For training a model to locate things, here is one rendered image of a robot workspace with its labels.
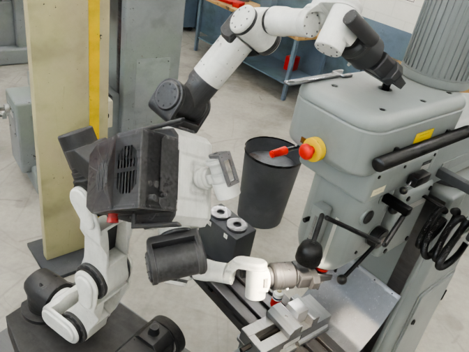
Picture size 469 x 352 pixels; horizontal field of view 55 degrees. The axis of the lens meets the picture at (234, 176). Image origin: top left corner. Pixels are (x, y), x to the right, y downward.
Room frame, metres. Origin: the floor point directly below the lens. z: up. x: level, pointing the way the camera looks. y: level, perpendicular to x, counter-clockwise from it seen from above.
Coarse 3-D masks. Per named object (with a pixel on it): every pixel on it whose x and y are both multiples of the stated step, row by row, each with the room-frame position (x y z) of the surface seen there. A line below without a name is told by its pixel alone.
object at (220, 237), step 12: (216, 216) 1.53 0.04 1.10; (228, 216) 1.54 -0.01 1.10; (204, 228) 1.53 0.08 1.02; (216, 228) 1.49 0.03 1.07; (228, 228) 1.47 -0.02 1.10; (240, 228) 1.47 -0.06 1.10; (252, 228) 1.50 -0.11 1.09; (204, 240) 1.52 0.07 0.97; (216, 240) 1.48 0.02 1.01; (228, 240) 1.44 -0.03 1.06; (240, 240) 1.43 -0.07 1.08; (252, 240) 1.49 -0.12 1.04; (216, 252) 1.47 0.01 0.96; (228, 252) 1.43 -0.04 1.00; (240, 252) 1.45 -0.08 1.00
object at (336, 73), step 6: (336, 72) 1.19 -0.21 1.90; (342, 72) 1.21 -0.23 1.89; (300, 78) 1.08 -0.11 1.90; (306, 78) 1.09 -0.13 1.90; (312, 78) 1.10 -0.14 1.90; (318, 78) 1.11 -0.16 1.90; (324, 78) 1.12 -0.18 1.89; (330, 78) 1.14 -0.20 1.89; (288, 84) 1.03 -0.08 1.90; (294, 84) 1.04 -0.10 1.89
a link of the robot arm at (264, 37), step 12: (264, 12) 1.19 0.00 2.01; (276, 12) 1.15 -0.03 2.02; (288, 12) 1.14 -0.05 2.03; (264, 24) 1.17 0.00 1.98; (276, 24) 1.14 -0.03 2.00; (288, 24) 1.12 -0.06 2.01; (240, 36) 1.17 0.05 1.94; (252, 36) 1.17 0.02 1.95; (264, 36) 1.18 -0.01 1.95; (276, 36) 1.21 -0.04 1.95; (300, 36) 1.11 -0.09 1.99; (264, 48) 1.20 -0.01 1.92
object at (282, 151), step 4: (280, 148) 1.06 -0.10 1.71; (284, 148) 1.06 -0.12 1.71; (288, 148) 1.08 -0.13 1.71; (292, 148) 1.08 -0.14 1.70; (296, 148) 1.09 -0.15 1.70; (272, 152) 1.03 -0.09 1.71; (276, 152) 1.04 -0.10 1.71; (280, 152) 1.04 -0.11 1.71; (284, 152) 1.05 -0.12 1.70; (272, 156) 1.03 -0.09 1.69; (276, 156) 1.04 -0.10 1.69
